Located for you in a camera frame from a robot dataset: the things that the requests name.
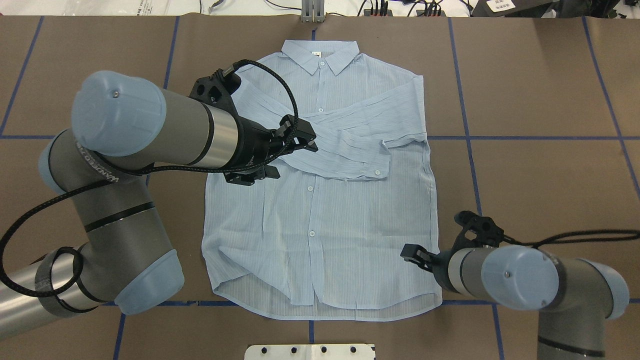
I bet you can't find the aluminium frame post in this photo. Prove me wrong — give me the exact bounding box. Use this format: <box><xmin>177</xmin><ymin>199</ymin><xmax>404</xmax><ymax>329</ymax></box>
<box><xmin>301</xmin><ymin>0</ymin><xmax>326</xmax><ymax>24</ymax></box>

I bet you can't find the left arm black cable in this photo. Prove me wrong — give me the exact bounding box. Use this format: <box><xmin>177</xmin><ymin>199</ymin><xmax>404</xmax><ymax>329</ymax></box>
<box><xmin>0</xmin><ymin>59</ymin><xmax>300</xmax><ymax>299</ymax></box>

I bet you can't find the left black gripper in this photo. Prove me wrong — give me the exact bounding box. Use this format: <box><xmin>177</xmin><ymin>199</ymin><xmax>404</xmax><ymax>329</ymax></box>
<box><xmin>235</xmin><ymin>114</ymin><xmax>319</xmax><ymax>176</ymax></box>

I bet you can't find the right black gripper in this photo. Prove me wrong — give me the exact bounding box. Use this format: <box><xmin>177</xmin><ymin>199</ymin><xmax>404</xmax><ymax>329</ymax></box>
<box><xmin>400</xmin><ymin>243</ymin><xmax>458</xmax><ymax>293</ymax></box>

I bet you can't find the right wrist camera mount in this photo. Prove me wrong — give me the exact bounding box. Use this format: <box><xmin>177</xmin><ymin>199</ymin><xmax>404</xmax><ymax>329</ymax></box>
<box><xmin>452</xmin><ymin>210</ymin><xmax>506</xmax><ymax>252</ymax></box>

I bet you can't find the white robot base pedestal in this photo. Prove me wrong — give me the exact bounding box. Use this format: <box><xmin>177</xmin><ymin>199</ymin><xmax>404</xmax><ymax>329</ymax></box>
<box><xmin>244</xmin><ymin>343</ymin><xmax>377</xmax><ymax>360</ymax></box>

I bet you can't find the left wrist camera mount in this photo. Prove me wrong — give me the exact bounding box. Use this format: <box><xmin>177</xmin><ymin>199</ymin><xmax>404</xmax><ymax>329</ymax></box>
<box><xmin>189</xmin><ymin>68</ymin><xmax>242</xmax><ymax>114</ymax></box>

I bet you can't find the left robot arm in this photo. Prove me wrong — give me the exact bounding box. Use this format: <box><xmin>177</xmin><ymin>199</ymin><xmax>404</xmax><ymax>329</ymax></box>
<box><xmin>1</xmin><ymin>67</ymin><xmax>318</xmax><ymax>318</ymax></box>

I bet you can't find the light blue button-up shirt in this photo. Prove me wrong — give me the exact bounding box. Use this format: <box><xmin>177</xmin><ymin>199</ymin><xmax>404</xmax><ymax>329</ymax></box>
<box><xmin>201</xmin><ymin>39</ymin><xmax>442</xmax><ymax>322</ymax></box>

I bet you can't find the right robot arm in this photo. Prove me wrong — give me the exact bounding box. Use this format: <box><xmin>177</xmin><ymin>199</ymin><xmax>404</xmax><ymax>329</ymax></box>
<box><xmin>400</xmin><ymin>244</ymin><xmax>630</xmax><ymax>360</ymax></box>

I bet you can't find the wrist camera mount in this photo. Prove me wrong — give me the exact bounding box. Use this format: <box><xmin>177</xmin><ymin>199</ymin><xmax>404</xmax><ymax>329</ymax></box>
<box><xmin>452</xmin><ymin>210</ymin><xmax>506</xmax><ymax>252</ymax></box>
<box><xmin>189</xmin><ymin>68</ymin><xmax>242</xmax><ymax>114</ymax></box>

